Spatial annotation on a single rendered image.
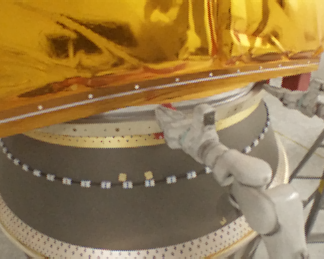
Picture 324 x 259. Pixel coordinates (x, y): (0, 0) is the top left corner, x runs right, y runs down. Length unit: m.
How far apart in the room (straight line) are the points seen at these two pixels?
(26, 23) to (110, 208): 0.67
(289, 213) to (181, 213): 0.58
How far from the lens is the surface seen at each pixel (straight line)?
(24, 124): 0.72
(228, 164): 0.41
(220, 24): 0.86
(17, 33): 0.61
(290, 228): 0.38
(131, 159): 0.82
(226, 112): 0.88
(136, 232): 0.91
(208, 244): 1.00
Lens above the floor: 2.05
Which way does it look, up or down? 29 degrees down
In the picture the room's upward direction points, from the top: 1 degrees counter-clockwise
